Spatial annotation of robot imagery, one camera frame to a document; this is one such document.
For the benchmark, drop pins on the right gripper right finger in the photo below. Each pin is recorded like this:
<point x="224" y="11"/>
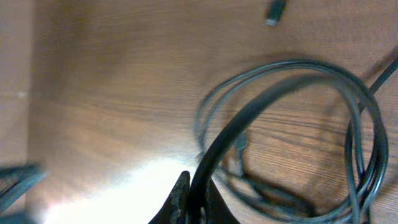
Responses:
<point x="216" y="210"/>

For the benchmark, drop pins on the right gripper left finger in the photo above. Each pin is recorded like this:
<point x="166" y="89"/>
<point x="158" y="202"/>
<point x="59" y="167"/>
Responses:
<point x="174" y="209"/>

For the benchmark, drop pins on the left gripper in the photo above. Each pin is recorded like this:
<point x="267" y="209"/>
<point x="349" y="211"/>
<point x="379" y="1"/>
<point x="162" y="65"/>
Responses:
<point x="17" y="180"/>

